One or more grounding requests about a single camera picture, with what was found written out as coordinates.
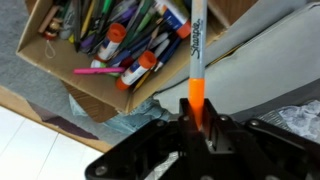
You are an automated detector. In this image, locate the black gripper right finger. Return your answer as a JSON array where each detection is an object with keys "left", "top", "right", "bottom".
[{"left": 203, "top": 101, "right": 320, "bottom": 180}]

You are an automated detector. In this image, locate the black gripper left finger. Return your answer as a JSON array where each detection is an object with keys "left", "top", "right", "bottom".
[{"left": 84, "top": 98, "right": 203, "bottom": 180}]

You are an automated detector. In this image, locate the orange Sharpie marker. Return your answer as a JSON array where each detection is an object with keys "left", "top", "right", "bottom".
[{"left": 188, "top": 0, "right": 207, "bottom": 129}]

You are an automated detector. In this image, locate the pink marker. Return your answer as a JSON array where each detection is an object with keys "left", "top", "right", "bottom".
[{"left": 73, "top": 67, "right": 125, "bottom": 74}]

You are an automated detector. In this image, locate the brown cardboard box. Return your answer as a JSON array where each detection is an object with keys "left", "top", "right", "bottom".
[{"left": 15, "top": 0, "right": 228, "bottom": 115}]

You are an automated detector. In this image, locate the teal crumpled blanket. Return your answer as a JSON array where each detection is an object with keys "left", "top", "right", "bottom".
[{"left": 81, "top": 97, "right": 171, "bottom": 135}]

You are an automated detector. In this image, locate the glue stick orange cap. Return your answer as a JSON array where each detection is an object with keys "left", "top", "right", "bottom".
[
  {"left": 96, "top": 22, "right": 128, "bottom": 62},
  {"left": 115, "top": 50, "right": 158, "bottom": 92},
  {"left": 154, "top": 0, "right": 192, "bottom": 40}
]

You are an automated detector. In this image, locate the right grey long cushion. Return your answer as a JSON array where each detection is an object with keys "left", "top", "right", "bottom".
[{"left": 153, "top": 2, "right": 320, "bottom": 116}]

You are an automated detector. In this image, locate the dark wooden oval table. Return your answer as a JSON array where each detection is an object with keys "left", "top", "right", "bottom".
[{"left": 0, "top": 0, "right": 259, "bottom": 154}]

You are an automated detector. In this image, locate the small wooden toy figure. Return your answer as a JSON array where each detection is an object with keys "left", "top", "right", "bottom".
[{"left": 44, "top": 18, "right": 63, "bottom": 40}]

